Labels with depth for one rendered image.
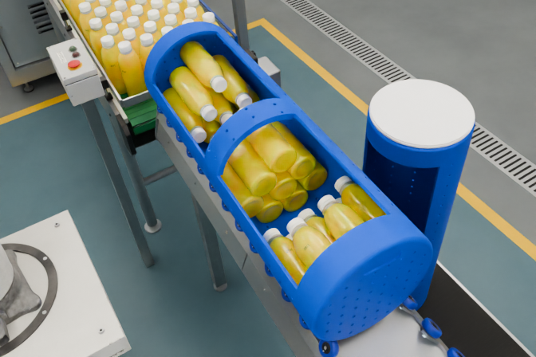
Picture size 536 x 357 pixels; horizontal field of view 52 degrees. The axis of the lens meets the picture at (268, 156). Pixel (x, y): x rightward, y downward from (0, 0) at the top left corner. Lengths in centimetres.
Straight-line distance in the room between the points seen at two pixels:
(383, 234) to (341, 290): 12
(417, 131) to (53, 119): 238
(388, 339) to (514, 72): 252
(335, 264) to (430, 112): 68
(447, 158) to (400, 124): 15
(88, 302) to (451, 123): 98
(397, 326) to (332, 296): 30
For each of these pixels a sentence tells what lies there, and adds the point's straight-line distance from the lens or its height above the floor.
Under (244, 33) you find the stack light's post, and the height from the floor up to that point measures 86.
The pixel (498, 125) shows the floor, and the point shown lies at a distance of 316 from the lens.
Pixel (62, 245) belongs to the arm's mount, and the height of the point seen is 105.
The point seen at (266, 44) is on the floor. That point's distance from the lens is 364.
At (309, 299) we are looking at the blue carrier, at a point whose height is 115.
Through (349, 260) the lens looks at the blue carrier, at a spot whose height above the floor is 122.
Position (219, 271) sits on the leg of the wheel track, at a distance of 227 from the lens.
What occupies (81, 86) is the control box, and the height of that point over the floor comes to 106.
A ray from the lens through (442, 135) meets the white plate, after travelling 148.
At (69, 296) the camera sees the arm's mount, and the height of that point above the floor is 105.
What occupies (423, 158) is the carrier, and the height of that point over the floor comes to 99.
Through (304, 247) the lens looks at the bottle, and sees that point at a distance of 110.
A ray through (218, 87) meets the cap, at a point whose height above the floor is 115.
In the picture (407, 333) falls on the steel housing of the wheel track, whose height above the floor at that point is 93.
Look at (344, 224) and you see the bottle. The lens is 111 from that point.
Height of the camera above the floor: 203
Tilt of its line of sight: 45 degrees down
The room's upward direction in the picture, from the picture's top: 5 degrees counter-clockwise
